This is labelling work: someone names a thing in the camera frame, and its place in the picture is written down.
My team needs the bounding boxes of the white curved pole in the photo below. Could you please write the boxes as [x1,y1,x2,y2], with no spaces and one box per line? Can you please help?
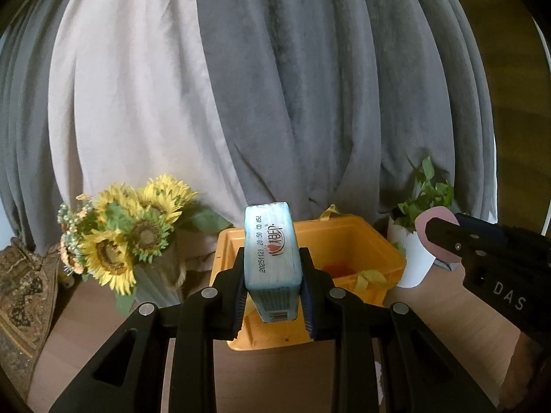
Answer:
[533,19,551,235]

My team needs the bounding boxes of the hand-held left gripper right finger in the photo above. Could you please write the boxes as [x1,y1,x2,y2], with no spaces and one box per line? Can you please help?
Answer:
[298,247,496,413]

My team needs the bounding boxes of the blue tissue pack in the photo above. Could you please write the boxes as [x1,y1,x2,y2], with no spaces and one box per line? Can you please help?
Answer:
[243,201,302,324]

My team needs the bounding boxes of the grey curtain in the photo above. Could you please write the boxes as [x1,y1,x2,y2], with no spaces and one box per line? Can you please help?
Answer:
[0,0,87,254]
[194,0,493,229]

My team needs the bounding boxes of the green leafy plant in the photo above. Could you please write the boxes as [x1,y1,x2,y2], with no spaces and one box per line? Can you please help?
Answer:
[389,155,455,229]

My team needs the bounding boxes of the pink egg-shaped sponge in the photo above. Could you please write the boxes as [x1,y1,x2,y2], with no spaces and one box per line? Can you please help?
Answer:
[414,206,461,263]

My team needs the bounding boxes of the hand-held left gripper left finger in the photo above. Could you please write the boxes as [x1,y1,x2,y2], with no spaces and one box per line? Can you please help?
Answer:
[48,247,248,413]

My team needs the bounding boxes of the yellow plastic crate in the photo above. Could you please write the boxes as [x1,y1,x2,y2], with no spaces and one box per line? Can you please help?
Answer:
[209,215,407,351]

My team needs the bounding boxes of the white curtain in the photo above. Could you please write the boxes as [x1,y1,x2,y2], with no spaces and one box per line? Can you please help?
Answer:
[47,0,259,267]
[486,107,502,224]

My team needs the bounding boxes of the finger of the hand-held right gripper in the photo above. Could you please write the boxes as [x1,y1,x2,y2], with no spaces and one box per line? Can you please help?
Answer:
[454,213,505,237]
[424,217,483,264]

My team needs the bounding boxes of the artificial sunflower bouquet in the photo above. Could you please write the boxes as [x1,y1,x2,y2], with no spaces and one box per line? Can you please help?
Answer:
[56,174,233,315]

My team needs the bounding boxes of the white plant pot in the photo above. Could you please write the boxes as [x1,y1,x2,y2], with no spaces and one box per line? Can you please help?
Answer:
[387,215,436,289]

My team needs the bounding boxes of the patterned brown cushion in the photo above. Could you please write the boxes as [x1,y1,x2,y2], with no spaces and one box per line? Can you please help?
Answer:
[0,236,65,379]

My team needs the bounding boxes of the person's right forearm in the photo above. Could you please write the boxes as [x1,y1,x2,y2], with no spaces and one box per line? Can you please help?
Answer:
[499,331,551,413]

